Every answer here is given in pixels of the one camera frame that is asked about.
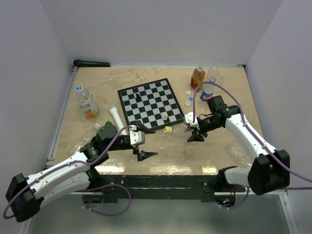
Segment pepsi label bottle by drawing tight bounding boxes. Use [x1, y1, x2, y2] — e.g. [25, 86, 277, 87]
[200, 83, 215, 101]

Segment amber drink bottle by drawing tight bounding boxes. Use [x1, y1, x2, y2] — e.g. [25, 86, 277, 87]
[190, 66, 206, 91]

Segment yellow cap clear bottle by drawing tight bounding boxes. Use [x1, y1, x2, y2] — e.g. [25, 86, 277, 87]
[165, 125, 191, 140]

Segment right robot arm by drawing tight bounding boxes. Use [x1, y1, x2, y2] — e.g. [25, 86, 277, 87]
[183, 96, 290, 195]

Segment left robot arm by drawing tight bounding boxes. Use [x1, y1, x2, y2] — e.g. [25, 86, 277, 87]
[2, 121, 156, 222]

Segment white tube bottle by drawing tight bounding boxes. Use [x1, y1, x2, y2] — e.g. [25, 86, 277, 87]
[109, 105, 125, 130]

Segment clear crushed bottle right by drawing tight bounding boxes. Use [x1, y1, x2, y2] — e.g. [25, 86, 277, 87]
[226, 141, 253, 168]

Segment blue cap tea bottle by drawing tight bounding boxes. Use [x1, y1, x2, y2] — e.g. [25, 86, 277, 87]
[75, 86, 99, 117]

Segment white chess piece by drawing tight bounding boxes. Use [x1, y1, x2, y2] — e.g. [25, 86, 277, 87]
[162, 112, 168, 120]

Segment black white chessboard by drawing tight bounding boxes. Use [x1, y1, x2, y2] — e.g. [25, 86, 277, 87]
[117, 78, 184, 130]

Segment black base frame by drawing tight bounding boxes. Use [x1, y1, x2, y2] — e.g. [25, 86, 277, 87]
[73, 174, 247, 203]

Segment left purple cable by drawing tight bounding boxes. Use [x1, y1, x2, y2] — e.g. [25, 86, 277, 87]
[2, 125, 136, 219]

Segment purple cable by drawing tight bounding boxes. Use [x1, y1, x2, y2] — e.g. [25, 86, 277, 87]
[2, 125, 136, 219]
[192, 81, 312, 190]

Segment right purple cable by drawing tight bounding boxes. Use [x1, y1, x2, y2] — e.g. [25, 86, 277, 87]
[192, 81, 312, 190]

